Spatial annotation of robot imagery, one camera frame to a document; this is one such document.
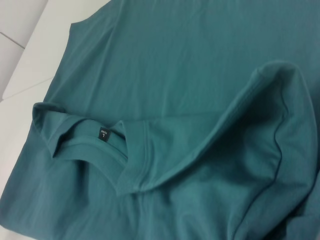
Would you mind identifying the teal T-shirt with FREE print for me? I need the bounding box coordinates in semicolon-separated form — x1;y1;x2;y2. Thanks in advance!
0;0;320;240

